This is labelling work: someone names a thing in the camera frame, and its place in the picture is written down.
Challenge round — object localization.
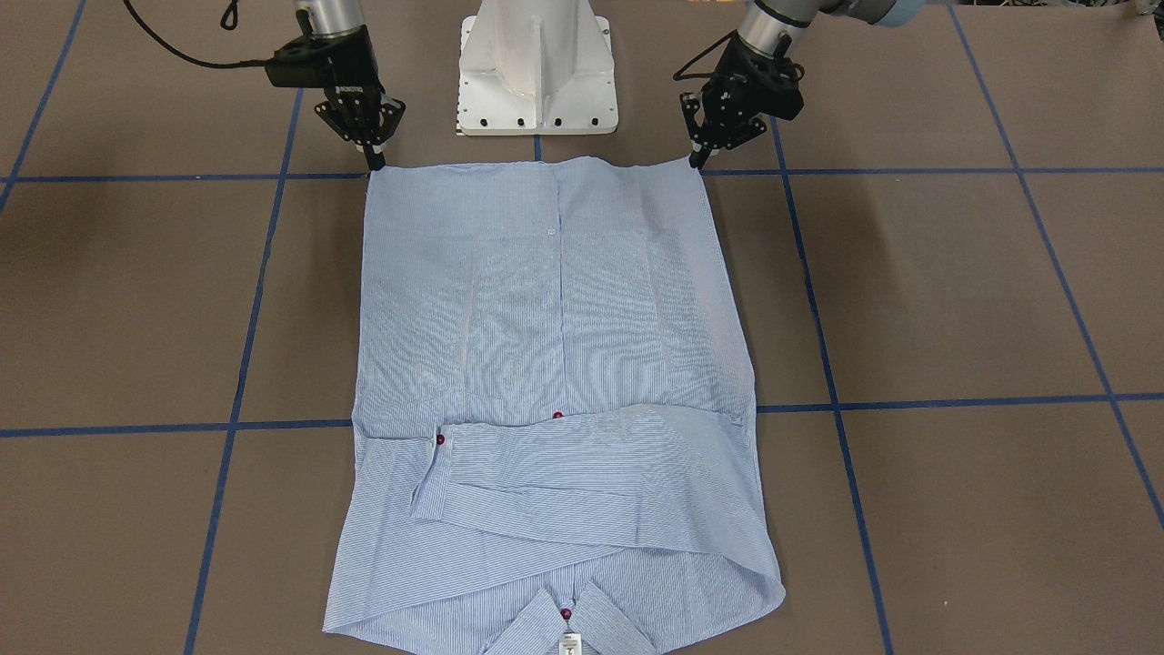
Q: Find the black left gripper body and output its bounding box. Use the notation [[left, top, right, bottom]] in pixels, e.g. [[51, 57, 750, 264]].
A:
[[680, 33, 804, 152]]

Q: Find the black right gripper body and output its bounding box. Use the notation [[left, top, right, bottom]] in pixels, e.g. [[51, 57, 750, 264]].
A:
[[267, 24, 406, 150]]

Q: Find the light blue striped shirt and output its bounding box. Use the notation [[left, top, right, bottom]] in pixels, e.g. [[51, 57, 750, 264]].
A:
[[322, 157, 786, 654]]

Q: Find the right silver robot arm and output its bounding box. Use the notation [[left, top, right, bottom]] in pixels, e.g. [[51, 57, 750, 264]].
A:
[[265, 1, 406, 171]]

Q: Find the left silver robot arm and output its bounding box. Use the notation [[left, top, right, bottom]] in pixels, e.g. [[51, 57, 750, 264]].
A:
[[672, 1, 924, 170]]

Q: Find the white pedestal column base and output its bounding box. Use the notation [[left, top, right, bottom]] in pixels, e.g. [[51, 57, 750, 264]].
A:
[[455, 1, 620, 136]]

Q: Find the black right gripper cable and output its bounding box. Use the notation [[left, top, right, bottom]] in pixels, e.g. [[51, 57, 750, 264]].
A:
[[122, 0, 301, 70]]

